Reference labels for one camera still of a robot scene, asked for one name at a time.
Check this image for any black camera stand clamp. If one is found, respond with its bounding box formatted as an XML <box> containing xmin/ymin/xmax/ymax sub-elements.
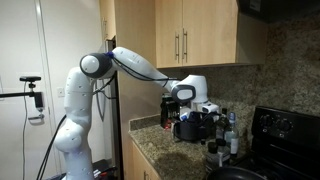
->
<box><xmin>0</xmin><ymin>81</ymin><xmax>46</xmax><ymax>122</ymax></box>

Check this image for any white camera cable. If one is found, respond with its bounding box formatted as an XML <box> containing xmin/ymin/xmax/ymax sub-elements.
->
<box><xmin>21</xmin><ymin>81</ymin><xmax>28</xmax><ymax>180</ymax></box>

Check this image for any black base with red cables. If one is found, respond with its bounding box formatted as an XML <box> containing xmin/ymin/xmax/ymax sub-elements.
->
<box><xmin>91</xmin><ymin>159</ymin><xmax>118</xmax><ymax>180</ymax></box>

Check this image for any black stove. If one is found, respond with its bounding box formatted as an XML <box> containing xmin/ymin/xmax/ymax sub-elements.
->
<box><xmin>229</xmin><ymin>105</ymin><xmax>320</xmax><ymax>180</ymax></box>

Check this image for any black frying pan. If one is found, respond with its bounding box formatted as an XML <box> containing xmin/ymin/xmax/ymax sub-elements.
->
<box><xmin>205</xmin><ymin>165</ymin><xmax>268</xmax><ymax>180</ymax></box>

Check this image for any dark glass bottle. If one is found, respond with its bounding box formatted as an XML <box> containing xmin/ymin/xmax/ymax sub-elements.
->
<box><xmin>214</xmin><ymin>107</ymin><xmax>231</xmax><ymax>141</ymax></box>

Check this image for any narrow wooden cabinet door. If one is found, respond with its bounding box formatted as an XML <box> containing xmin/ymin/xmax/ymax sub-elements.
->
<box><xmin>154</xmin><ymin>0</ymin><xmax>184</xmax><ymax>69</ymax></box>

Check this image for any small white container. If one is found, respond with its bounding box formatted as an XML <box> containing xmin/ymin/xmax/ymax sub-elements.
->
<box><xmin>217</xmin><ymin>139</ymin><xmax>232</xmax><ymax>168</ymax></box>

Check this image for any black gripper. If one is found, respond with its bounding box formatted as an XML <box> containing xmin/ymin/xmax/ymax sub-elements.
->
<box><xmin>190</xmin><ymin>112</ymin><xmax>218</xmax><ymax>145</ymax></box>

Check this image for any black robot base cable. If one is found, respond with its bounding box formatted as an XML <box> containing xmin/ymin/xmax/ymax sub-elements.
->
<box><xmin>35</xmin><ymin>114</ymin><xmax>68</xmax><ymax>180</ymax></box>

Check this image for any wide wooden cabinet door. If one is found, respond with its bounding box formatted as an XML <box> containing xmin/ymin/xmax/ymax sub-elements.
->
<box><xmin>181</xmin><ymin>0</ymin><xmax>239</xmax><ymax>67</ymax></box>

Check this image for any metal cabinet door handle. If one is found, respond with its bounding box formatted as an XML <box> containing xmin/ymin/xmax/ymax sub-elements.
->
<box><xmin>182</xmin><ymin>28</ymin><xmax>188</xmax><ymax>62</ymax></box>
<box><xmin>174</xmin><ymin>32</ymin><xmax>180</xmax><ymax>61</ymax></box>

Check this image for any clear bottle with blue cap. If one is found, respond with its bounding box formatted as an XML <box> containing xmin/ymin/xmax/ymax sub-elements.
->
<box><xmin>223</xmin><ymin>111</ymin><xmax>240</xmax><ymax>158</ymax></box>

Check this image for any wooden cabinet above refrigerator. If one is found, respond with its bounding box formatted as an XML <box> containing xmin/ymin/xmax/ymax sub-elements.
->
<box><xmin>98</xmin><ymin>0</ymin><xmax>156</xmax><ymax>70</ymax></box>

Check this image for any black stove knob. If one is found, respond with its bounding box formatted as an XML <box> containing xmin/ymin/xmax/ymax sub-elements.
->
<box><xmin>277</xmin><ymin>118</ymin><xmax>293</xmax><ymax>133</ymax></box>
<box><xmin>260</xmin><ymin>114</ymin><xmax>274</xmax><ymax>128</ymax></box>

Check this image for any black camera on stand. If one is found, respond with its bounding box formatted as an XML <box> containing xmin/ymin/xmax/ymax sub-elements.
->
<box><xmin>19</xmin><ymin>75</ymin><xmax>42</xmax><ymax>83</ymax></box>

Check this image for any stainless steel refrigerator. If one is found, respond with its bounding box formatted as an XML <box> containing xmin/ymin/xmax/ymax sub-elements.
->
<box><xmin>94</xmin><ymin>36</ymin><xmax>164</xmax><ymax>180</ymax></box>

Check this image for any range hood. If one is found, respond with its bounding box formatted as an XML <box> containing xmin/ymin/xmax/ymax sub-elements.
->
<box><xmin>237</xmin><ymin>0</ymin><xmax>320</xmax><ymax>24</ymax></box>

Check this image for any wooden base cabinet door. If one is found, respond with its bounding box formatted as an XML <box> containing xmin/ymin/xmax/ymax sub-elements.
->
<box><xmin>132</xmin><ymin>143</ymin><xmax>159</xmax><ymax>180</ymax></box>

